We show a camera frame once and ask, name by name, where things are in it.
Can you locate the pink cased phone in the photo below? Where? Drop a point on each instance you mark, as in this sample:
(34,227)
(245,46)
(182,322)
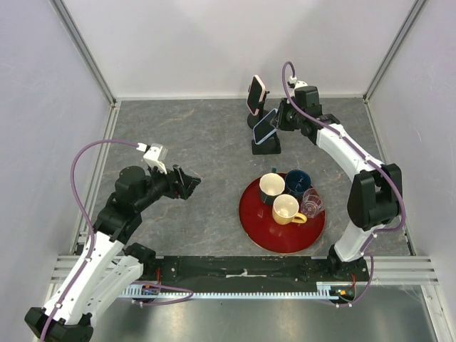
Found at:
(256,94)

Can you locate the clear glass cup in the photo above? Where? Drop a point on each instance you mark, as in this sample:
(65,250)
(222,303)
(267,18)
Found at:
(312,203)

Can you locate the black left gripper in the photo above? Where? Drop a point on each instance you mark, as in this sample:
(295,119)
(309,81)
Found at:
(186,184)

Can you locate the black rectangular block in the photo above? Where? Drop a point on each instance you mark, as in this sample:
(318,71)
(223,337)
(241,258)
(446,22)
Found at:
(271,146)

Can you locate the dark blue cup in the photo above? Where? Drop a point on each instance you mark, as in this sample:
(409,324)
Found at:
(297,182)

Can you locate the aluminium frame rail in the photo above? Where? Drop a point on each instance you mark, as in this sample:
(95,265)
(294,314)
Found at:
(83,49)

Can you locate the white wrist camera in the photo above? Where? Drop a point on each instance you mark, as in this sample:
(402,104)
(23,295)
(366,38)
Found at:
(294,84)
(154,155)

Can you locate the green mug white inside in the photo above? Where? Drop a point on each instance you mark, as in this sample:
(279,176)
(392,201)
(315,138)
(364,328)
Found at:
(271,185)

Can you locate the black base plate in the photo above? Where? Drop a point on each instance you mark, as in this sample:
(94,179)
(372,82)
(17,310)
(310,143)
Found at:
(251,274)

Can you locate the yellow mug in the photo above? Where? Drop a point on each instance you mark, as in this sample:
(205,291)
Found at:
(285,210)

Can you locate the black phone stand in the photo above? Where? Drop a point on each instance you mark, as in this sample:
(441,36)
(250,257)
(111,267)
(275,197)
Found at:
(252,120)

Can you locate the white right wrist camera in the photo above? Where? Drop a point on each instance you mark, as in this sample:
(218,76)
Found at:
(294,84)

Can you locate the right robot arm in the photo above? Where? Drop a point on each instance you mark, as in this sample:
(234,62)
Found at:
(375,198)

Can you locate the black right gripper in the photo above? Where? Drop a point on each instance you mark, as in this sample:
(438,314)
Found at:
(279,121)

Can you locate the blue cased phone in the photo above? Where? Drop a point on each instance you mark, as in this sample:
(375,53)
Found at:
(263,130)

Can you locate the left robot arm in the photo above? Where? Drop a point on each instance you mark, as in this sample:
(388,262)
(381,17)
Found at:
(108,264)

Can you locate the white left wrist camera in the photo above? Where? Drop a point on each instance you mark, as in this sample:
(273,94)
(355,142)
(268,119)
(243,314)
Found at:
(154,155)

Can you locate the red round tray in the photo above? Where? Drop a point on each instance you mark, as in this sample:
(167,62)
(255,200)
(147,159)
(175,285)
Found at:
(258,223)

